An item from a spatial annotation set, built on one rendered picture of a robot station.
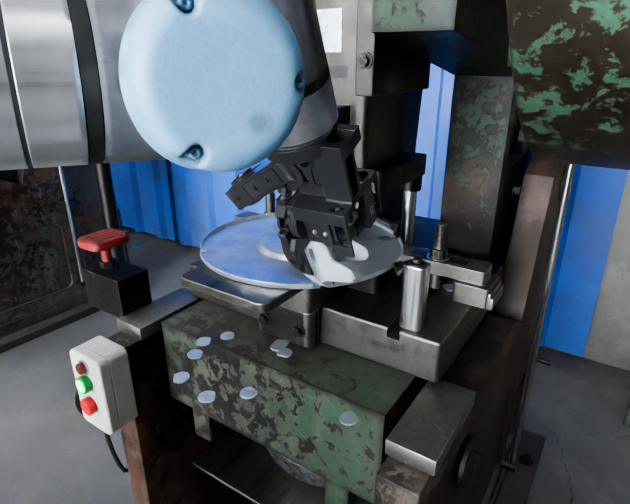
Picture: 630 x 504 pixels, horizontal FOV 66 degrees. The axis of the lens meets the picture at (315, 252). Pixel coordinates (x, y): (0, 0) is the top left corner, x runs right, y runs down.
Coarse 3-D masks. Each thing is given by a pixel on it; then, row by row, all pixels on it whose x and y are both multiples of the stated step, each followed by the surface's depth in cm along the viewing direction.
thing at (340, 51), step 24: (336, 0) 60; (336, 24) 61; (336, 48) 62; (336, 72) 63; (336, 96) 65; (360, 96) 63; (384, 96) 66; (360, 120) 64; (384, 120) 67; (360, 144) 65; (384, 144) 69
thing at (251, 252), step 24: (264, 216) 82; (216, 240) 72; (240, 240) 72; (264, 240) 70; (360, 240) 72; (216, 264) 64; (240, 264) 64; (264, 264) 64; (288, 264) 64; (360, 264) 64; (384, 264) 64; (288, 288) 57; (312, 288) 57
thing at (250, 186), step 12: (252, 168) 53; (264, 168) 46; (276, 168) 45; (288, 168) 45; (240, 180) 51; (252, 180) 48; (264, 180) 47; (276, 180) 46; (288, 180) 45; (228, 192) 52; (240, 192) 51; (252, 192) 50; (264, 192) 48; (240, 204) 52; (252, 204) 53
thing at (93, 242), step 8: (96, 232) 81; (104, 232) 81; (112, 232) 82; (120, 232) 82; (80, 240) 78; (88, 240) 78; (96, 240) 78; (104, 240) 78; (112, 240) 79; (120, 240) 80; (128, 240) 81; (88, 248) 77; (96, 248) 77; (104, 248) 78; (104, 256) 81
